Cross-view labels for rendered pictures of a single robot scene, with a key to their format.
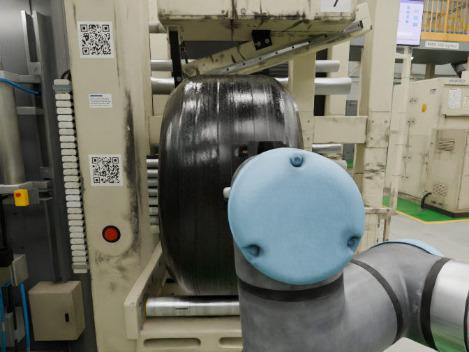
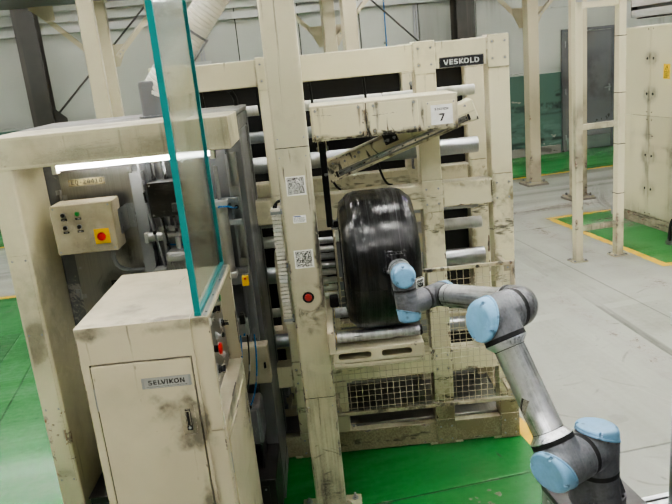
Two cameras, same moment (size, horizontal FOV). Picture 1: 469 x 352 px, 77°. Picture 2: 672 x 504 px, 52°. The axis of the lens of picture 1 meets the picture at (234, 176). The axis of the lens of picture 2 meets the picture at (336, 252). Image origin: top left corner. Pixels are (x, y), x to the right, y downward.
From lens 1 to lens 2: 2.02 m
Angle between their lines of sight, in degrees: 5
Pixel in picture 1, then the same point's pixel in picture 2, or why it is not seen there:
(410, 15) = not seen: outside the picture
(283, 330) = (403, 298)
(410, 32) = not seen: outside the picture
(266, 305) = (400, 294)
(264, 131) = (397, 235)
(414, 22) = not seen: outside the picture
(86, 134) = (291, 239)
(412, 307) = (436, 295)
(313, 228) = (406, 278)
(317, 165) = (406, 268)
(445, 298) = (440, 292)
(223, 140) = (377, 242)
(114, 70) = (306, 201)
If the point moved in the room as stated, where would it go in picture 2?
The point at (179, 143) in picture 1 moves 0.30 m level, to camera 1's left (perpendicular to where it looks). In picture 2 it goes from (356, 245) to (274, 253)
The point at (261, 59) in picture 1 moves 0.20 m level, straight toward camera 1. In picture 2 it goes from (390, 151) to (390, 158)
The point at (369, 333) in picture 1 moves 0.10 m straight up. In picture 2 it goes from (423, 300) to (421, 270)
